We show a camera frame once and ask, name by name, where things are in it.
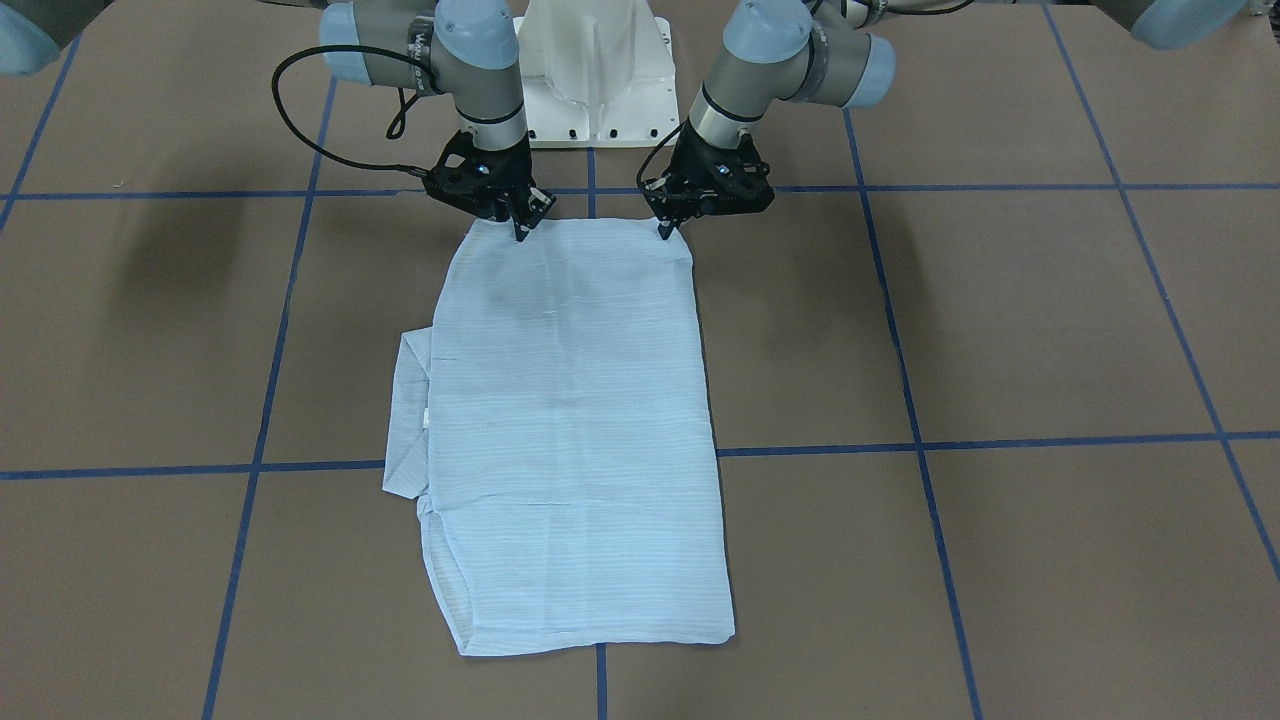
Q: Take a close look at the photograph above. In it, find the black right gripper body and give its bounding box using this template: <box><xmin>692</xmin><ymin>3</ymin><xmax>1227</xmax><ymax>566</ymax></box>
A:
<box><xmin>470</xmin><ymin>133</ymin><xmax>539</xmax><ymax>222</ymax></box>

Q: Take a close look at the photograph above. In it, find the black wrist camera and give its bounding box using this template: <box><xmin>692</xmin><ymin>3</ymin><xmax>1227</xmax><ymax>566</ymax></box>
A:
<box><xmin>699</xmin><ymin>135</ymin><xmax>774</xmax><ymax>217</ymax></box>
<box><xmin>421</xmin><ymin>133</ymin><xmax>500</xmax><ymax>220</ymax></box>

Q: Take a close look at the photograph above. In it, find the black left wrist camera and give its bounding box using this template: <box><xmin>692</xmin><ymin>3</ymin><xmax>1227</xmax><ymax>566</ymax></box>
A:
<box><xmin>699</xmin><ymin>135</ymin><xmax>774</xmax><ymax>217</ymax></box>

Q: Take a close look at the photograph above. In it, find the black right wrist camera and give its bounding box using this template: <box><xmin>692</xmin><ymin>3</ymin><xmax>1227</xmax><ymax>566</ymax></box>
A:
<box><xmin>421</xmin><ymin>133</ymin><xmax>500</xmax><ymax>220</ymax></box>

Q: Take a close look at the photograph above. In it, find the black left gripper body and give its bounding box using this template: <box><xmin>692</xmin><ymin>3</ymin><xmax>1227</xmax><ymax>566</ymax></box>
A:
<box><xmin>650</xmin><ymin>126</ymin><xmax>712</xmax><ymax>217</ymax></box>

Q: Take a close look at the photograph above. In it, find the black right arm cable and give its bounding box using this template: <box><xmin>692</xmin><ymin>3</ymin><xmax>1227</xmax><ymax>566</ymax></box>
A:
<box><xmin>270</xmin><ymin>47</ymin><xmax>442</xmax><ymax>176</ymax></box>

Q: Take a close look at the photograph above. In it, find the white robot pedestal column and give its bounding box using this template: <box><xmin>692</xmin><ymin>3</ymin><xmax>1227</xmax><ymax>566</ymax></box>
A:
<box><xmin>515</xmin><ymin>1</ymin><xmax>680</xmax><ymax>149</ymax></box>

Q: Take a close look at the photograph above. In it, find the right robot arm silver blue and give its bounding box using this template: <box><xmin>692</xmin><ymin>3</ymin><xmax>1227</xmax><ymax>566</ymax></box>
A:
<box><xmin>270</xmin><ymin>1</ymin><xmax>556</xmax><ymax>242</ymax></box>

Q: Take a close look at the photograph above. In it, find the light blue button-up shirt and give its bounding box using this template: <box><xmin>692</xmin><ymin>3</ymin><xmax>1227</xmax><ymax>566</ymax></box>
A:
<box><xmin>383</xmin><ymin>218</ymin><xmax>735</xmax><ymax>657</ymax></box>

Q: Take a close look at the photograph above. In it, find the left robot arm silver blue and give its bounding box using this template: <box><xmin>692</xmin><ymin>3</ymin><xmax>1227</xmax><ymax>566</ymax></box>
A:
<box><xmin>684</xmin><ymin>4</ymin><xmax>1277</xmax><ymax>275</ymax></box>

